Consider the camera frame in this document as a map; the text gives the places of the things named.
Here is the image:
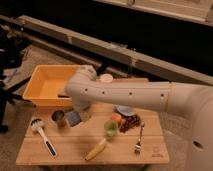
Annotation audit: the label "blue sponge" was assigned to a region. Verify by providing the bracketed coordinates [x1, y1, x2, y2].
[65, 110, 81, 127]

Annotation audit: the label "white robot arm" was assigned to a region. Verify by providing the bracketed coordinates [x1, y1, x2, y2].
[65, 65, 213, 171]

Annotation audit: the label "white paper cup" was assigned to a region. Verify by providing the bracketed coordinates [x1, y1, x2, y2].
[100, 74, 113, 83]

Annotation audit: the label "green cup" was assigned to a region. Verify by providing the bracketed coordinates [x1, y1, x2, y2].
[104, 120, 118, 137]

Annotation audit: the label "brown sponge in bin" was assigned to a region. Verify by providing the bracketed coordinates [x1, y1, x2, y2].
[57, 91, 69, 98]

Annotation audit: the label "small metal cup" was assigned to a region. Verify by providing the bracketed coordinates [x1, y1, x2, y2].
[51, 110, 66, 127]

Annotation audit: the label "orange fruit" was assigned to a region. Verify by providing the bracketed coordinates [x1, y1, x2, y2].
[111, 114, 122, 125]

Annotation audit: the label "dark red grapes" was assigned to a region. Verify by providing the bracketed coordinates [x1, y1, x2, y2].
[120, 115, 141, 133]

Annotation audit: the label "yellow plastic bin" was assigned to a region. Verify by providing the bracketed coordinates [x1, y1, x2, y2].
[23, 65, 79, 106]

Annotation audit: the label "yellow banana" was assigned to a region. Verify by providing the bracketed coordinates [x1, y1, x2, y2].
[85, 139, 107, 161]

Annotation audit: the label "long wooden beam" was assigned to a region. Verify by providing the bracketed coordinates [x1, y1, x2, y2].
[18, 15, 213, 86]

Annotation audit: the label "metal fork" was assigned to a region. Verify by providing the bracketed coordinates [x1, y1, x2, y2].
[134, 121, 145, 154]

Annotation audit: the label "white dish brush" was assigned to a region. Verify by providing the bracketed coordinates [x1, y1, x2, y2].
[30, 118, 57, 157]

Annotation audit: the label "black tripod stand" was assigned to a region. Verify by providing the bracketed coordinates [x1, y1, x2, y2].
[0, 26, 30, 133]

